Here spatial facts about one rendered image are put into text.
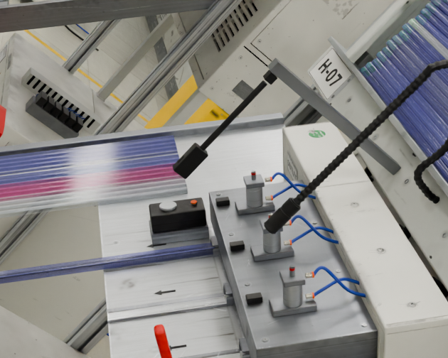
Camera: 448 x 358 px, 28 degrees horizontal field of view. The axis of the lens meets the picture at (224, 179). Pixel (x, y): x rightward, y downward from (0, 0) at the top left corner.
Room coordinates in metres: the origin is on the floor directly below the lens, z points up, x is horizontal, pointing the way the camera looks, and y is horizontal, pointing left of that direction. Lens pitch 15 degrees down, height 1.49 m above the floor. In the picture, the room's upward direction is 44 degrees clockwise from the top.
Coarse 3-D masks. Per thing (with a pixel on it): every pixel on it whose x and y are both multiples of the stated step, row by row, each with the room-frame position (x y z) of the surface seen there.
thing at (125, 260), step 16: (112, 256) 1.11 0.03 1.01; (128, 256) 1.11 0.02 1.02; (144, 256) 1.11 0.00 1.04; (160, 256) 1.12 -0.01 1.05; (176, 256) 1.13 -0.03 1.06; (192, 256) 1.14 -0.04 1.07; (0, 272) 1.06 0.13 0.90; (16, 272) 1.07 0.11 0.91; (32, 272) 1.07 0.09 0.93; (48, 272) 1.07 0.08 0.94; (64, 272) 1.08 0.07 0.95; (80, 272) 1.09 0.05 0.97
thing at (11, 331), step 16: (0, 320) 1.44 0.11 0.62; (16, 320) 1.48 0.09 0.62; (0, 336) 1.40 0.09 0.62; (16, 336) 1.44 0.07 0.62; (32, 336) 1.48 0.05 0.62; (48, 336) 1.52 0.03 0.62; (0, 352) 1.37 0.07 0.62; (16, 352) 1.40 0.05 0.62; (32, 352) 1.44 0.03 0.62; (48, 352) 1.48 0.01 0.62; (64, 352) 1.52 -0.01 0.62; (80, 352) 1.56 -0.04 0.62
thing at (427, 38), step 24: (432, 0) 1.38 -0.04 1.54; (408, 24) 1.38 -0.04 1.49; (432, 24) 1.34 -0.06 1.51; (384, 48) 1.38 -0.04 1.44; (408, 48) 1.33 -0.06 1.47; (432, 48) 1.29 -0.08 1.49; (384, 72) 1.33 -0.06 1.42; (408, 72) 1.29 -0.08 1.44; (432, 72) 1.25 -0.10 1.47; (384, 96) 1.29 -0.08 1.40; (432, 96) 1.21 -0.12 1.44; (408, 120) 1.21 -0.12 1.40; (432, 120) 1.17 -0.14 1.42; (432, 144) 1.14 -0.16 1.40
